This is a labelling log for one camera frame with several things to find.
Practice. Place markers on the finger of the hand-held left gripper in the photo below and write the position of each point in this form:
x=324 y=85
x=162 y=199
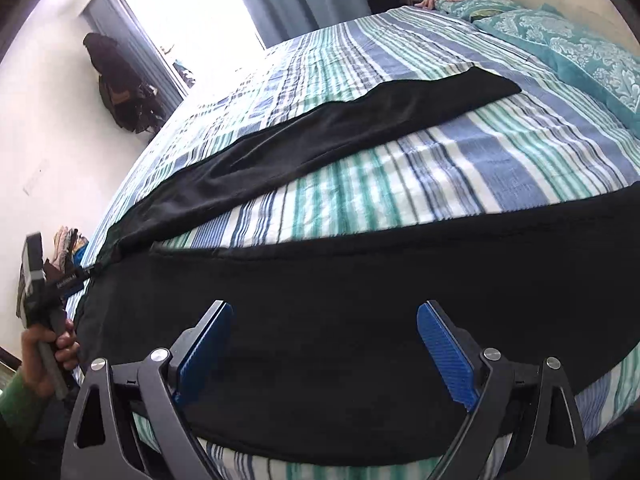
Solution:
x=89 y=272

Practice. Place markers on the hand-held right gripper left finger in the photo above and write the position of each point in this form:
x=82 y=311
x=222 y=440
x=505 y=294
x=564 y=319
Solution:
x=205 y=355

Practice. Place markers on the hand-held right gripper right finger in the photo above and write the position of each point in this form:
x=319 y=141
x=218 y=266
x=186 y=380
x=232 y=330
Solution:
x=445 y=355

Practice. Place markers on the black pants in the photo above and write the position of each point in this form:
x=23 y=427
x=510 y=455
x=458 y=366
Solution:
x=350 y=285

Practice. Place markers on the person's left forearm green sleeve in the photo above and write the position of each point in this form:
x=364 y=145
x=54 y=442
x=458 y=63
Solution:
x=17 y=402

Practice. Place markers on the person's left hand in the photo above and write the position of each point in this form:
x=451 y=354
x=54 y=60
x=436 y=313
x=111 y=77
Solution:
x=34 y=360

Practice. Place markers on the pile of beige clothes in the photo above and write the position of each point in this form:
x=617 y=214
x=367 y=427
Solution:
x=67 y=247

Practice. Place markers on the person's black jacket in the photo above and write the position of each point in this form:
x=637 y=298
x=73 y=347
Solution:
x=35 y=445

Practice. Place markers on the dark hanging clothes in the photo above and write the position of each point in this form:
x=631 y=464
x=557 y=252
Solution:
x=112 y=85

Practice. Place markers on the striped bed sheet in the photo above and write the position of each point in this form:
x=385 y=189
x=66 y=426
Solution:
x=450 y=160

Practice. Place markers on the large teal patterned pillow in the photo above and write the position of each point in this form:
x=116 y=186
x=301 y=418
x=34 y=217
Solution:
x=575 y=55

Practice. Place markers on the small teal patterned pillow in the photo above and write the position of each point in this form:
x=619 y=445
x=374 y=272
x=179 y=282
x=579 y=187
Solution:
x=470 y=9

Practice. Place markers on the white wall plate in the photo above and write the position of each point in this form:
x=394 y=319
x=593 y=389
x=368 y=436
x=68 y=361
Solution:
x=36 y=177

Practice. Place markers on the window with blue-grey frame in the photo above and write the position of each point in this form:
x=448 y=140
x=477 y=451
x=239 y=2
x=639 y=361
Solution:
x=190 y=15

